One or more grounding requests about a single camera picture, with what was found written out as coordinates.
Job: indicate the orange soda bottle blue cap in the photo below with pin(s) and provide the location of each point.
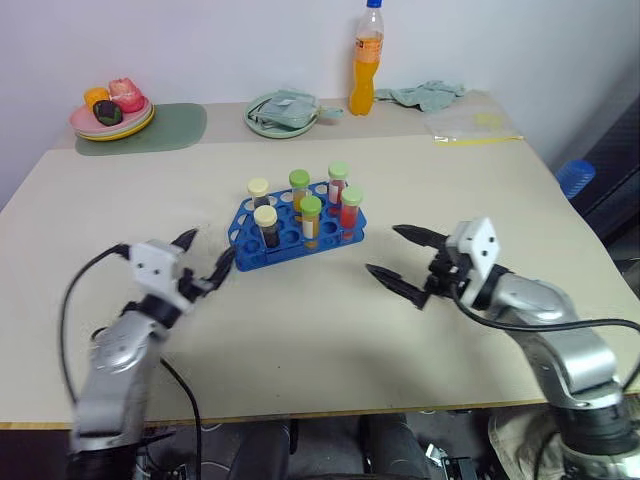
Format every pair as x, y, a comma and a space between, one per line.
365, 80

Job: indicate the orange toy food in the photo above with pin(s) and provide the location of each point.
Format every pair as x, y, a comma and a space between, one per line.
96, 95

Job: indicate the cream cap dark tube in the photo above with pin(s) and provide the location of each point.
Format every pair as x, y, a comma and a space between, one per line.
266, 216
258, 188

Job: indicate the green rounded place mat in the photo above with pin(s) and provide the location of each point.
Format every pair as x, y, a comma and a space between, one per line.
175, 130

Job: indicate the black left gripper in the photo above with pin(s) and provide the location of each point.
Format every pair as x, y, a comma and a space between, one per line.
189, 286

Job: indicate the blue ribbed cylinder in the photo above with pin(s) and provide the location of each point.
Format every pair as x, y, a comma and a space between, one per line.
577, 177

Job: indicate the blue test tube rack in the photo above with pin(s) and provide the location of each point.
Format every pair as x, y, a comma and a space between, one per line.
292, 240

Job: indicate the crumpled light green cloth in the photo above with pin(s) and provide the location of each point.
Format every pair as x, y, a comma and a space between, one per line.
425, 95

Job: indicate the green cap red labelled tube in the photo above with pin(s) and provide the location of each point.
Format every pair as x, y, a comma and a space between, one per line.
338, 171

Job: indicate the pink plate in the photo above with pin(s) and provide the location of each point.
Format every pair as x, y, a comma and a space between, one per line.
82, 120

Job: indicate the beige cloth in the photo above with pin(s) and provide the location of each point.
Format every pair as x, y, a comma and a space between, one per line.
515, 440

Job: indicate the dark toy food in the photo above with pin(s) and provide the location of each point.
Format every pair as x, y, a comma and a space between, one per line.
107, 112

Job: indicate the light green stacked plate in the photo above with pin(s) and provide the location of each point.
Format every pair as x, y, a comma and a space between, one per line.
142, 125

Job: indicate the light green round plate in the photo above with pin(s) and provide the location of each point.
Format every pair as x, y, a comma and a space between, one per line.
260, 127

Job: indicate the black carbon pattern furniture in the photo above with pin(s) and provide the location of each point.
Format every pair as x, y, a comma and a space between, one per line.
617, 175

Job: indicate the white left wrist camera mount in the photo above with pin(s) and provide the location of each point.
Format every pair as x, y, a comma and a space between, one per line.
152, 262

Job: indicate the pink toy food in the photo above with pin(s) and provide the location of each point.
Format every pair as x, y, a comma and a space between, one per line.
127, 92

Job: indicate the clear zip bag yellow strip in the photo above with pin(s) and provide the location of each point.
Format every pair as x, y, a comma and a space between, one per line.
462, 127

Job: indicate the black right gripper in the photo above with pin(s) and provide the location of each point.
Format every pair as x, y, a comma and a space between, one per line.
445, 277

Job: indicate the light green zip pouch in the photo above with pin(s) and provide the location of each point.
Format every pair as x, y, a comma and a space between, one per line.
287, 112

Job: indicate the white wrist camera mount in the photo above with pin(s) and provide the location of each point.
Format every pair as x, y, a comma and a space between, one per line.
477, 250
152, 262

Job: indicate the dark rounded shape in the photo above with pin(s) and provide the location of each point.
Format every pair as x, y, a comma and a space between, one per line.
395, 447

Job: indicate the yellow plate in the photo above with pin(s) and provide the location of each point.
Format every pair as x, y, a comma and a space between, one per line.
115, 138

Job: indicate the green cap orange labelled tube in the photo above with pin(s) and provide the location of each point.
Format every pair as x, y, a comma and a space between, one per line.
310, 206

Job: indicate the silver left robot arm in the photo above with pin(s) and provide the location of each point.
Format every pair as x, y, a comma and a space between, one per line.
117, 360

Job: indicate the green cap yellow tube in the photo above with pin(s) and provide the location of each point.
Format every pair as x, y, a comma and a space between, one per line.
299, 178

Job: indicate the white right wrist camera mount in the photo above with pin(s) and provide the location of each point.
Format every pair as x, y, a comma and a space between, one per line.
477, 250

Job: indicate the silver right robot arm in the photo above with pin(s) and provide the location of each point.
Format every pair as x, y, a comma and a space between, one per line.
565, 345

